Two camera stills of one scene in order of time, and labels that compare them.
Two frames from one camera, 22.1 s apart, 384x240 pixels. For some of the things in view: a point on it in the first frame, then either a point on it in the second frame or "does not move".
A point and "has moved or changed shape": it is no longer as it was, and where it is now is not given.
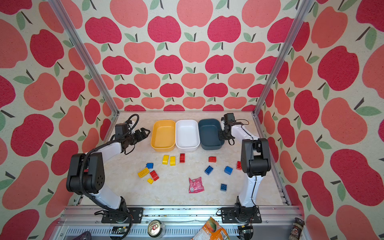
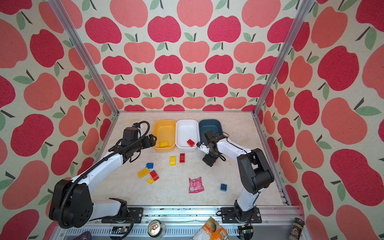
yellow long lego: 143,173 does not move
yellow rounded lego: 173,160 does not move
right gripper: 221,137 → 208,160
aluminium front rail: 279,222 does not move
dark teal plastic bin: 209,129 does not move
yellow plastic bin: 163,135 does not move
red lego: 239,165 has moved or changed shape
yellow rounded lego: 165,159 → 164,144
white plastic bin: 187,135 does not move
